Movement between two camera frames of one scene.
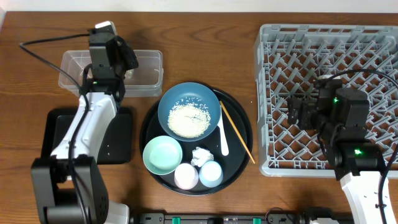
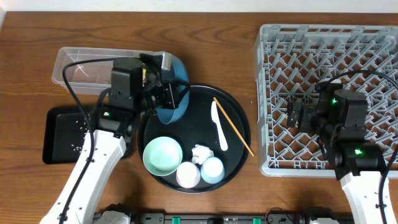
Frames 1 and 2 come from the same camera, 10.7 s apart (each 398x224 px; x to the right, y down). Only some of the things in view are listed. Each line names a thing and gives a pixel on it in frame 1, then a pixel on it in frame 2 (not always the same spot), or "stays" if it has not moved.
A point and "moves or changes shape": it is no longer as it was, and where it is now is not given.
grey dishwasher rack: (290, 58) stays
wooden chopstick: (221, 102) moves or changes shape
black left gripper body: (129, 58) to (170, 94)
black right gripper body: (308, 119) stays
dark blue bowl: (189, 111) to (176, 76)
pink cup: (186, 176) stays
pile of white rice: (189, 121) moves or changes shape
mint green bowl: (162, 155) stays
